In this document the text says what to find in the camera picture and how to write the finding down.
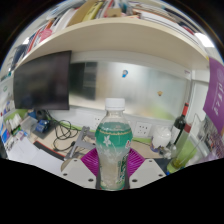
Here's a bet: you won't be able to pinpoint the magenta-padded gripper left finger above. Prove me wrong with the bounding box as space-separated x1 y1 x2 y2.
60 148 102 190

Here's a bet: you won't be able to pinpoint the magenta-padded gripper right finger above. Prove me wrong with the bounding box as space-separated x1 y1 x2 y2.
125 148 167 190

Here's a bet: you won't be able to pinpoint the green-label clear drink bottle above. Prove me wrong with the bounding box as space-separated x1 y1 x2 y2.
94 97 134 191

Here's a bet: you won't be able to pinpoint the grey metal laptop stand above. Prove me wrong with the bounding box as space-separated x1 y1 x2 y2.
64 125 98 161

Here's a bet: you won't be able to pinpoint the white ceramic jar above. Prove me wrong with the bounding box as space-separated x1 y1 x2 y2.
150 125 172 153

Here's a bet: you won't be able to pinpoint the green drinking glass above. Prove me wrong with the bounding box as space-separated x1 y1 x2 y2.
166 123 201 174

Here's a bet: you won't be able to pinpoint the black red-edged desk mat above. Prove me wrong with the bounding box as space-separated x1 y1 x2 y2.
33 139 68 155

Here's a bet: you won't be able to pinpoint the white paper sheets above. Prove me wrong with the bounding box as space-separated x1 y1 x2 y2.
8 136 68 171

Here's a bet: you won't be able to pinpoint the dark wine bottle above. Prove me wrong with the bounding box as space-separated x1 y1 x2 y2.
171 102 190 146

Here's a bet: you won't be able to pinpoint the blue desktop device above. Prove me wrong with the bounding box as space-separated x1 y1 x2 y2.
34 119 51 134

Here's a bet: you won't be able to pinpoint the clear plastic box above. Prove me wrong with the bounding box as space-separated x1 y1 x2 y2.
19 116 38 133

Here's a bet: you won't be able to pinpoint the group photo poster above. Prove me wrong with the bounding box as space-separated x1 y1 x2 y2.
194 114 224 159

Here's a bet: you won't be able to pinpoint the white tissue pack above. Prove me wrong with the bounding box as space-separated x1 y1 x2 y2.
8 114 22 131

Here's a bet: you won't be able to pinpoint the blue tissue box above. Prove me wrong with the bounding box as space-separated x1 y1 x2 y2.
0 123 11 148

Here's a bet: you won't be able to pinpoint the black computer monitor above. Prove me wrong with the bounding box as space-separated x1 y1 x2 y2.
12 50 73 122

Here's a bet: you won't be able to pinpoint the purple hanging pennant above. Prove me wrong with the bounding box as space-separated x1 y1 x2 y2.
202 57 224 134

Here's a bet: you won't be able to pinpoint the ceiling light panels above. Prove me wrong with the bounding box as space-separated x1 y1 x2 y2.
22 32 215 49

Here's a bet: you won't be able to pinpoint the black cable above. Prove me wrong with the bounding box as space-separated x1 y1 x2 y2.
51 119 81 153

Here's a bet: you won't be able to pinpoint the white wall socket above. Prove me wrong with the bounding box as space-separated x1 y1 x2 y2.
134 121 153 137
92 115 103 129

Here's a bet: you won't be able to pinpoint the wall shelf with books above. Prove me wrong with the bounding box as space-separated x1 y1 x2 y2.
8 0 214 73

